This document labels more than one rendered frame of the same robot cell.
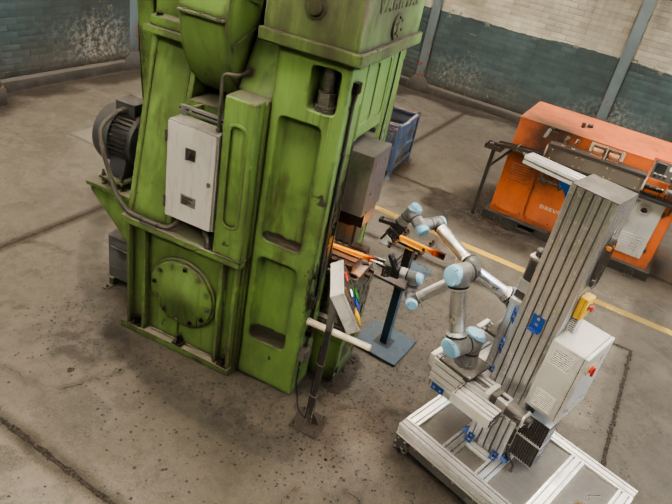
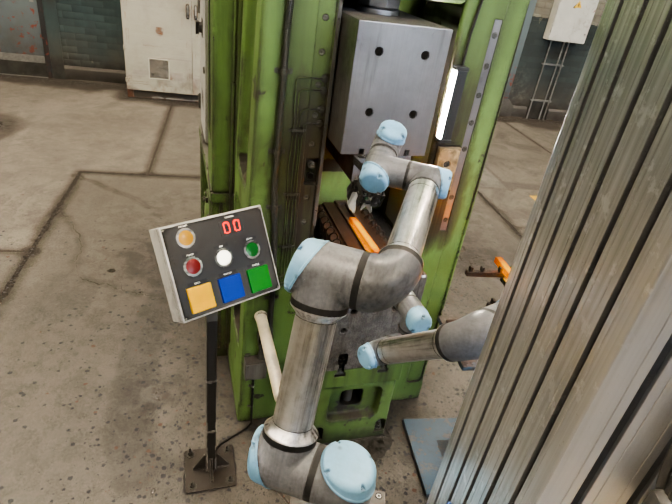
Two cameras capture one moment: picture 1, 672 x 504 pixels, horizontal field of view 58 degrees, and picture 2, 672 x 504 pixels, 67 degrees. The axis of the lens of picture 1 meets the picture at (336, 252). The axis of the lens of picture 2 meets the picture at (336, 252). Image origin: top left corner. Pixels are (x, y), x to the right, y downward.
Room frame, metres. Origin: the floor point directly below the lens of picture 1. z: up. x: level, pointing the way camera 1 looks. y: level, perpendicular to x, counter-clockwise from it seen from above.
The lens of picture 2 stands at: (2.32, -1.35, 1.92)
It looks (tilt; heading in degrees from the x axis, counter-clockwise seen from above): 30 degrees down; 51
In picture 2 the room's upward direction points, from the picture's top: 8 degrees clockwise
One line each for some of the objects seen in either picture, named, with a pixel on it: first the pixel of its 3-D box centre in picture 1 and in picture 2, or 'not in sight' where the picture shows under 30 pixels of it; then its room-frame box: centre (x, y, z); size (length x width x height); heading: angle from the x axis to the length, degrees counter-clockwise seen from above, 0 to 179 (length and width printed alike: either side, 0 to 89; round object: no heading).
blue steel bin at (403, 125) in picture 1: (364, 131); not in sight; (7.64, -0.04, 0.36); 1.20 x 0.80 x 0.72; 71
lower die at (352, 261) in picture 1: (329, 251); (347, 232); (3.49, 0.04, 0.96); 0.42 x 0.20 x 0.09; 71
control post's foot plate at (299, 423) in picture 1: (309, 417); (209, 461); (2.87, -0.05, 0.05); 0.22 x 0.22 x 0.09; 71
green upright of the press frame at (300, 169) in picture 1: (293, 236); (273, 172); (3.27, 0.28, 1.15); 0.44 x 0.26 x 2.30; 71
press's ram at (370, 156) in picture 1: (348, 167); (384, 78); (3.53, 0.03, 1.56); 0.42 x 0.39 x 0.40; 71
